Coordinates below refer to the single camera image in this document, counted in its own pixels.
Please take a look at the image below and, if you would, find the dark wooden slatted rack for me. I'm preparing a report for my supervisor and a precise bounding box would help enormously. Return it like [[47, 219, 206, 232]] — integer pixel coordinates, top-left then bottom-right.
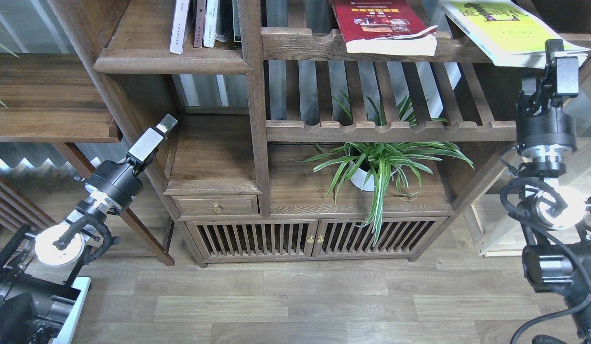
[[0, 175, 57, 234]]

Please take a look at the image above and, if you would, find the light wooden shelf unit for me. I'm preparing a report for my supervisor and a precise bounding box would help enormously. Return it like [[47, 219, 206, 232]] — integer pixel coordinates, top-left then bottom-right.
[[464, 75, 591, 257]]

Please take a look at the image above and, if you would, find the yellow green book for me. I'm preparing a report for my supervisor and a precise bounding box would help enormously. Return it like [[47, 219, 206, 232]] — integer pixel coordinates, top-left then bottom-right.
[[439, 0, 590, 68]]

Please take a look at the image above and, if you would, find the red book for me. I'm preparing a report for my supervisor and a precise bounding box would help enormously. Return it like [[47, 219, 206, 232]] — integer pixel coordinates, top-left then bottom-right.
[[332, 0, 437, 56]]

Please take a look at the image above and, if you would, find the white base bar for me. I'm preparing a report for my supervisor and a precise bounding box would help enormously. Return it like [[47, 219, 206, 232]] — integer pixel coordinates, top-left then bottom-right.
[[50, 276, 92, 344]]

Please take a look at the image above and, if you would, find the brown upright book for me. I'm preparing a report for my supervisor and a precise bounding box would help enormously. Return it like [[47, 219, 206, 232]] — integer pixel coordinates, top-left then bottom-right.
[[193, 0, 207, 48]]

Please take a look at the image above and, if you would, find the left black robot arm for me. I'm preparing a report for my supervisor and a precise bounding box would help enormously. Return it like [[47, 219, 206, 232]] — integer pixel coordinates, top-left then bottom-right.
[[0, 115, 178, 344]]

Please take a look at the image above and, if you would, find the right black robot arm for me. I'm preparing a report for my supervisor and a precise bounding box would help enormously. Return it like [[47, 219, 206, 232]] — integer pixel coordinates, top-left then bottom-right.
[[500, 39, 591, 344]]

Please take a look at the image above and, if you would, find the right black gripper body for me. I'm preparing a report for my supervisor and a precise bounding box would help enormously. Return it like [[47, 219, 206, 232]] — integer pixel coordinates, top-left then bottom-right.
[[516, 55, 579, 161]]

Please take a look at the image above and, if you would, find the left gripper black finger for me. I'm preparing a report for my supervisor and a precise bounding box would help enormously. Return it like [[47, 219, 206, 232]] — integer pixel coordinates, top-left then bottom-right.
[[155, 114, 179, 139]]

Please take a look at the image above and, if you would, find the dark green upright book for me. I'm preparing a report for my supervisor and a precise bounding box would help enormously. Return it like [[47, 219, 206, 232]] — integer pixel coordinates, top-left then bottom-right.
[[232, 0, 242, 48]]

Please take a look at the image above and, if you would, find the dark wooden side table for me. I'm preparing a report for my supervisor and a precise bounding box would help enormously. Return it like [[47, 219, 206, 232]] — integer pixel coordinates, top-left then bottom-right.
[[0, 53, 175, 266]]

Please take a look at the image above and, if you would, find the white plant pot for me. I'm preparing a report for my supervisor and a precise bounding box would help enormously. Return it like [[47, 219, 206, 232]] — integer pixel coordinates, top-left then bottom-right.
[[350, 163, 375, 192]]

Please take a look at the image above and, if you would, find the dark wooden bookshelf cabinet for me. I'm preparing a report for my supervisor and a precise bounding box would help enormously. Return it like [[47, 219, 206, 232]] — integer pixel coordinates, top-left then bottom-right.
[[48, 0, 591, 268]]

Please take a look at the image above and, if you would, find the green spider plant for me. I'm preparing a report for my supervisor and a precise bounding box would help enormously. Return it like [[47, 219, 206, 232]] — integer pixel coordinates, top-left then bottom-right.
[[298, 91, 474, 247]]

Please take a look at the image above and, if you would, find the white upright book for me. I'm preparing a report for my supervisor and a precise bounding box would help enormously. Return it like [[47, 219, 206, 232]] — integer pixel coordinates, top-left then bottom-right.
[[202, 0, 219, 48]]

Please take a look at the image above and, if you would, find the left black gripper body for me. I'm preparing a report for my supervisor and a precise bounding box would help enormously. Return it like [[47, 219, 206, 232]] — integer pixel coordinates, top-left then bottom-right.
[[84, 128, 167, 211]]

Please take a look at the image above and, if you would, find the pale purple white book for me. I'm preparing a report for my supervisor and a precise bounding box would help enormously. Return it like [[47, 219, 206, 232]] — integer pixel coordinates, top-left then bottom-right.
[[170, 0, 191, 54]]

